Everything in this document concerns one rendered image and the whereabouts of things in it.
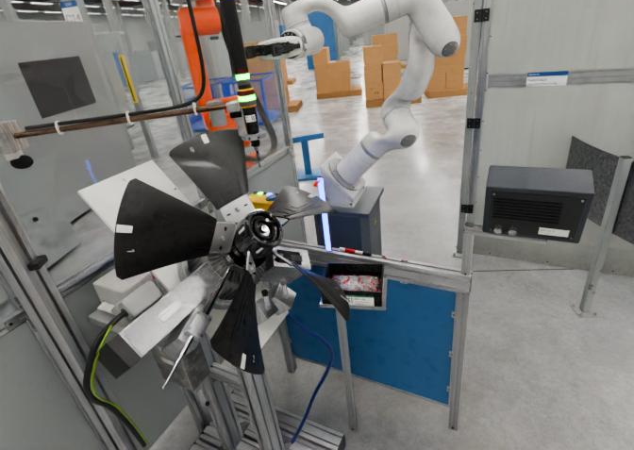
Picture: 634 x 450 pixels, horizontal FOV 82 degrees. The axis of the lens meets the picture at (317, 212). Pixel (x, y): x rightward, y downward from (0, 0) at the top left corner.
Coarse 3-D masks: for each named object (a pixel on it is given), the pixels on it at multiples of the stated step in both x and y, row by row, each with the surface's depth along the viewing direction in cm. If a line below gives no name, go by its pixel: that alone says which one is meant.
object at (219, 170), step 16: (208, 144) 109; (224, 144) 110; (240, 144) 111; (176, 160) 107; (192, 160) 107; (208, 160) 108; (224, 160) 108; (240, 160) 109; (192, 176) 107; (208, 176) 107; (224, 176) 107; (240, 176) 107; (208, 192) 106; (224, 192) 106; (240, 192) 105
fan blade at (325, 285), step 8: (296, 264) 105; (304, 272) 104; (312, 280) 103; (320, 280) 109; (328, 280) 119; (320, 288) 103; (328, 288) 109; (328, 296) 103; (336, 296) 108; (344, 296) 114; (336, 304) 103; (344, 304) 109; (344, 312) 104
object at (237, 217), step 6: (240, 198) 106; (246, 198) 106; (228, 204) 106; (234, 204) 106; (240, 204) 106; (222, 210) 106; (228, 210) 106; (234, 210) 106; (240, 210) 105; (246, 210) 105; (228, 216) 105; (234, 216) 105; (240, 216) 105
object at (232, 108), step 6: (228, 102) 95; (228, 108) 94; (234, 108) 94; (240, 108) 97; (234, 114) 94; (240, 114) 95; (240, 120) 96; (240, 126) 96; (240, 132) 97; (246, 132) 100; (264, 132) 98; (246, 138) 96; (252, 138) 96; (258, 138) 96
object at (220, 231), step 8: (216, 224) 95; (224, 224) 96; (232, 224) 98; (216, 232) 96; (224, 232) 97; (232, 232) 99; (216, 240) 97; (232, 240) 99; (216, 248) 97; (224, 248) 99
